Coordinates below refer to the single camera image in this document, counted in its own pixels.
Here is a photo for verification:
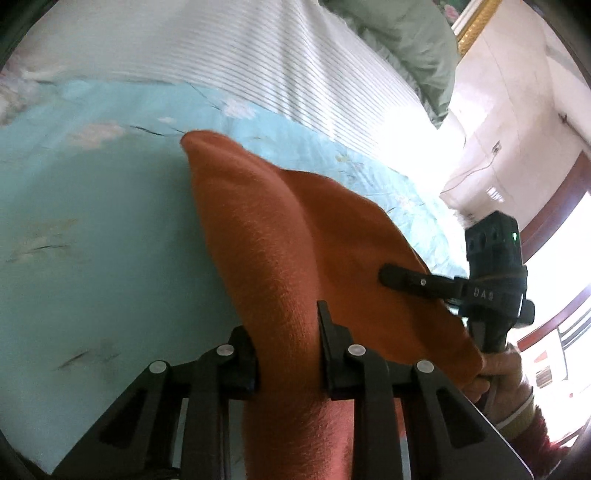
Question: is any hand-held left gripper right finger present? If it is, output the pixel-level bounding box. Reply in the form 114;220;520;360
316;300;533;480

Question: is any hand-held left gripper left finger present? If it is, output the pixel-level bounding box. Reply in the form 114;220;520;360
51;325;259;480

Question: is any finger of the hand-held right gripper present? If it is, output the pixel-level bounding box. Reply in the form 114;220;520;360
379;264;467;302

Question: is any orange knitted sweater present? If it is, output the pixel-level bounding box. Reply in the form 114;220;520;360
180;130;484;480

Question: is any person's right forearm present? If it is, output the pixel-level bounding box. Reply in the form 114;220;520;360
494;385;571;469

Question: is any person's right hand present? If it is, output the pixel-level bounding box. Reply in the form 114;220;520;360
462;346;533;423

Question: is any light blue floral bed sheet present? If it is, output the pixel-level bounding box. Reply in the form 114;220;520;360
0;78;472;476

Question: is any grey-green pillow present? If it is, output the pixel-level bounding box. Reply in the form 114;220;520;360
321;0;459;127

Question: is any gold framed painting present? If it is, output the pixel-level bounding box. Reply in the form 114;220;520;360
434;0;503;55

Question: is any white striped quilt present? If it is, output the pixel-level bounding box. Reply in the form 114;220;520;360
7;0;465;185

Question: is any brown wooden door frame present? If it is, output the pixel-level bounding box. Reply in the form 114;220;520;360
521;151;591;271

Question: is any white wall cable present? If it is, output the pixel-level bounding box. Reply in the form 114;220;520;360
442;141;504;193

